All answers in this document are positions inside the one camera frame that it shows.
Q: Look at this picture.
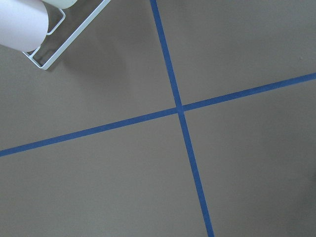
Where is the pale yellow cup on rack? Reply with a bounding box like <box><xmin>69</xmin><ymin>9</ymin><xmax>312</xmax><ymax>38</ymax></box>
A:
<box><xmin>42</xmin><ymin>0</ymin><xmax>77</xmax><ymax>9</ymax></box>

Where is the white cup on rack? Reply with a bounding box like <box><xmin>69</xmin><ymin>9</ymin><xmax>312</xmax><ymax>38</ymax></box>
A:
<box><xmin>0</xmin><ymin>0</ymin><xmax>49</xmax><ymax>52</ymax></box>

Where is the white wire cup rack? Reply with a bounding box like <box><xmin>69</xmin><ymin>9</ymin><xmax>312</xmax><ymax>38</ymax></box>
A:
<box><xmin>23</xmin><ymin>0</ymin><xmax>110</xmax><ymax>70</ymax></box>

